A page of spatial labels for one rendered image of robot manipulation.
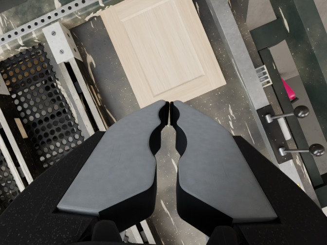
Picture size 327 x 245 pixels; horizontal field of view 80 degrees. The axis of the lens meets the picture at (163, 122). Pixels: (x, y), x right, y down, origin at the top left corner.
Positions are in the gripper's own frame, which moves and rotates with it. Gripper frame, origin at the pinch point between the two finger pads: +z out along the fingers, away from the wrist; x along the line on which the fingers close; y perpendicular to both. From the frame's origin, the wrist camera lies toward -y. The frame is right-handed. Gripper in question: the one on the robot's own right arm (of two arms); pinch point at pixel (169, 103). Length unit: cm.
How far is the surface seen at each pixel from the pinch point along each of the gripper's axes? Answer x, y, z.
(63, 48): -36, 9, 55
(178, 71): 2, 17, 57
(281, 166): 39, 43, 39
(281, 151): 38, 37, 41
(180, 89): 3, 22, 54
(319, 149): 42, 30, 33
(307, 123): 200, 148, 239
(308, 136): 196, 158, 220
